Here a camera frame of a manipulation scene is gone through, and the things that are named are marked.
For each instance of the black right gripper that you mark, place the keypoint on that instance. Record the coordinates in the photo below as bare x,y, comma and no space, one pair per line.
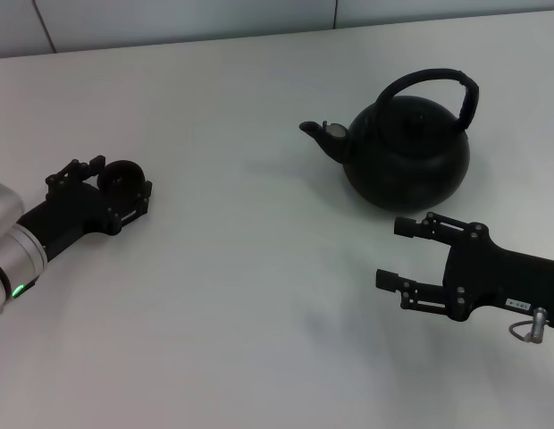
505,277

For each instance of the black round teapot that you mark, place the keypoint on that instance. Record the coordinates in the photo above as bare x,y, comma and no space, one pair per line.
406,165

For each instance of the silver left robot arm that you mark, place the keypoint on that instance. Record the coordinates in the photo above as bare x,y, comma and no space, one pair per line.
13,259

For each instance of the small dark teacup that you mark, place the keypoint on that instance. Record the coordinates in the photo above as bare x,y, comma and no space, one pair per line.
123,176

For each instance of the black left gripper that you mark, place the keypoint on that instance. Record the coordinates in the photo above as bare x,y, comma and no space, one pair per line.
76,210

